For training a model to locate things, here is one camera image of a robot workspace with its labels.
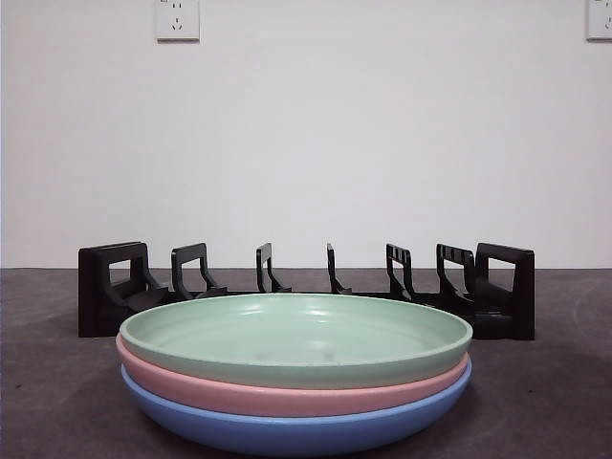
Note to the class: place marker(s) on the black plastic plate rack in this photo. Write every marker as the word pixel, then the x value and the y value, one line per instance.
pixel 521 296

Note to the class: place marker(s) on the pink round plate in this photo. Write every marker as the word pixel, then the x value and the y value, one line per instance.
pixel 287 401

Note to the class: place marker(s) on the pale green round plate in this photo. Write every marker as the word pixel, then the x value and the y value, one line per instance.
pixel 287 368

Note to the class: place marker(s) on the blue round plate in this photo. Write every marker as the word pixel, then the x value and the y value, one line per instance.
pixel 296 430

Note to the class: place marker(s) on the white wall socket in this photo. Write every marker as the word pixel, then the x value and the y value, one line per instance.
pixel 177 28
pixel 600 28

